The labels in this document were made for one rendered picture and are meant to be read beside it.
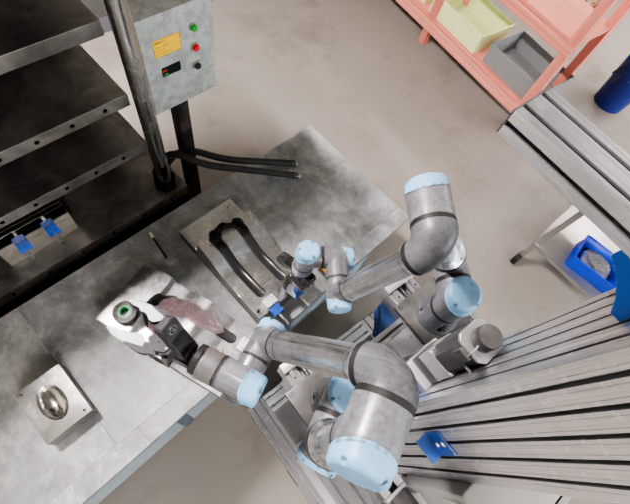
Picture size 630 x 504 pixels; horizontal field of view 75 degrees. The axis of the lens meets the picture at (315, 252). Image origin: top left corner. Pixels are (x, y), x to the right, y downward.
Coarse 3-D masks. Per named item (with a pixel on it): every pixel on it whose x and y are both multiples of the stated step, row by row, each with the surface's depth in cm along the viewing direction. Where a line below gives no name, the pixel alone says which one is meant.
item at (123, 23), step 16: (112, 0) 105; (112, 16) 109; (128, 16) 111; (128, 32) 114; (128, 48) 118; (128, 64) 123; (128, 80) 129; (144, 80) 130; (144, 96) 135; (144, 112) 140; (144, 128) 148; (160, 144) 157; (160, 160) 164; (160, 176) 173
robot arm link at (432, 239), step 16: (416, 224) 99; (432, 224) 96; (448, 224) 96; (416, 240) 99; (432, 240) 96; (448, 240) 96; (400, 256) 103; (416, 256) 99; (432, 256) 98; (368, 272) 113; (384, 272) 108; (400, 272) 105; (416, 272) 102; (336, 288) 124; (352, 288) 118; (368, 288) 115; (336, 304) 123
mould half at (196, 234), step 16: (224, 208) 174; (192, 224) 168; (208, 224) 170; (256, 224) 166; (192, 240) 165; (208, 240) 158; (224, 240) 159; (240, 240) 162; (256, 240) 165; (272, 240) 168; (208, 256) 156; (240, 256) 161; (272, 256) 165; (224, 272) 158; (256, 272) 161; (288, 272) 163; (240, 288) 157; (272, 288) 159; (240, 304) 162; (256, 304) 155; (256, 320) 158
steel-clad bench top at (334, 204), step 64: (256, 192) 187; (320, 192) 193; (128, 256) 164; (192, 256) 169; (0, 320) 146; (64, 320) 150; (0, 384) 137; (128, 384) 144; (192, 384) 147; (0, 448) 130; (64, 448) 133; (128, 448) 136
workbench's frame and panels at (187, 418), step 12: (360, 264) 238; (324, 300) 240; (312, 312) 241; (216, 396) 208; (192, 408) 147; (204, 408) 209; (180, 420) 180; (192, 420) 208; (168, 432) 182; (156, 444) 182; (144, 456) 182; (132, 468) 183; (120, 480) 183; (96, 492) 131; (108, 492) 184
